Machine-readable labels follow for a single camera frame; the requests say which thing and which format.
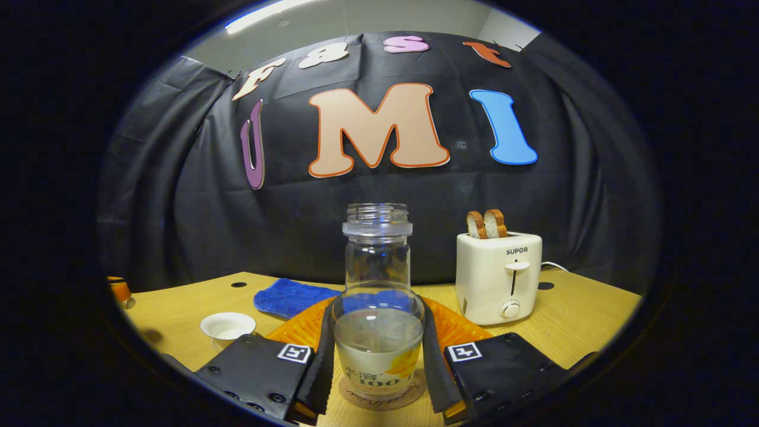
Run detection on white toaster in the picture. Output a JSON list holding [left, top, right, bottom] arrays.
[[455, 231, 543, 326]]

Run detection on cream ceramic teacup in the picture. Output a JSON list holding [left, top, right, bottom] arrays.
[[200, 312, 257, 350]]

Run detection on black backdrop cloth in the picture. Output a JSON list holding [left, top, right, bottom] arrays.
[[97, 30, 662, 294]]

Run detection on clear water bottle yellow label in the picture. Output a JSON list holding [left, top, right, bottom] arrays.
[[331, 203, 426, 397]]

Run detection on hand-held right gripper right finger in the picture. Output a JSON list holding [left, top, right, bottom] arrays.
[[421, 298, 599, 425]]

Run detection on round cork coaster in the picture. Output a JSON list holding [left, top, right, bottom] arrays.
[[339, 371, 426, 411]]

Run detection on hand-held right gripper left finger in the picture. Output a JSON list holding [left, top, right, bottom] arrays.
[[194, 297, 336, 425]]

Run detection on blue folded towel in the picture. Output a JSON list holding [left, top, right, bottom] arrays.
[[254, 278, 342, 320]]

